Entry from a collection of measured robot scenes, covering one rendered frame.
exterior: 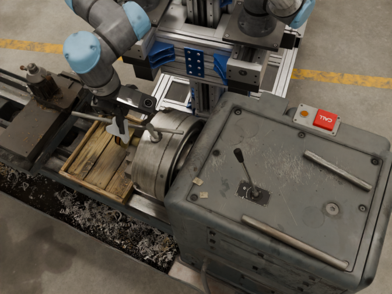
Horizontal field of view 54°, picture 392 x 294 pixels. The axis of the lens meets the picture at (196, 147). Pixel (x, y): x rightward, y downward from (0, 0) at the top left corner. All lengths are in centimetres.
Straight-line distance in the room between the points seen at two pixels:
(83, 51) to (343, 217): 77
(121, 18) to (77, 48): 11
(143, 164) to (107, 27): 51
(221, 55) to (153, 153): 65
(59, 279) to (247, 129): 162
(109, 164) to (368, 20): 258
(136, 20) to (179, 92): 177
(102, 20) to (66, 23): 272
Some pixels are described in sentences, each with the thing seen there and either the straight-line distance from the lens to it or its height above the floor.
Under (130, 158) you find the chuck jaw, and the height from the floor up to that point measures 111.
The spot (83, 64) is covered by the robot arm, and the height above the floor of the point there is 168.
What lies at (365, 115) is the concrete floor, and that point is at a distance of 291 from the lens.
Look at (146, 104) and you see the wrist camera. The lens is 95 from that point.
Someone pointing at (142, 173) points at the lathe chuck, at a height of 117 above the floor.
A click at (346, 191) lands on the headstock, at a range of 114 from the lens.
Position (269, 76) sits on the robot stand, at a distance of 268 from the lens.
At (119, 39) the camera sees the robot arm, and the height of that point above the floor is 168.
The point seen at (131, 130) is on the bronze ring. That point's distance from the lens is 136.
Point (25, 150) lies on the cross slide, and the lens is 164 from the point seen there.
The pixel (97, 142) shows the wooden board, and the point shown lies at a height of 89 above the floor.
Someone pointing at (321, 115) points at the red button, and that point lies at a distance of 123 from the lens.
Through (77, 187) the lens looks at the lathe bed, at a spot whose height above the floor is 71.
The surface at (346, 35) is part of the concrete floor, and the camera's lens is 337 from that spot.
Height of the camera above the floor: 225
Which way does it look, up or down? 60 degrees down
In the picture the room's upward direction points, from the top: 5 degrees counter-clockwise
